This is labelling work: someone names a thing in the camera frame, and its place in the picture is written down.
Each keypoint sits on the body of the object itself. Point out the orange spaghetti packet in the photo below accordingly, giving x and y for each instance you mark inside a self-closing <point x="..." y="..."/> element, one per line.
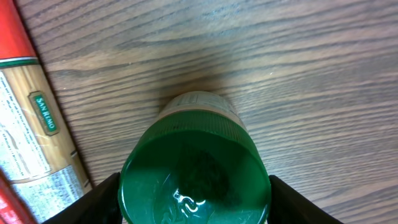
<point x="38" y="156"/>

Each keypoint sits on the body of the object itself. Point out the green lidded jar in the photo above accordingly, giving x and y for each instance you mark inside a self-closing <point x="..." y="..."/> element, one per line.
<point x="196" y="163"/>

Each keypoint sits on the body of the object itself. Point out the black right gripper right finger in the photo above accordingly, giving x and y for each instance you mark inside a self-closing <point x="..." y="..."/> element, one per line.
<point x="290" y="207"/>

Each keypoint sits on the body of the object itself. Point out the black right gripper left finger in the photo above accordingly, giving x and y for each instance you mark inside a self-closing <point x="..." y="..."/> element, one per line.
<point x="99" y="206"/>

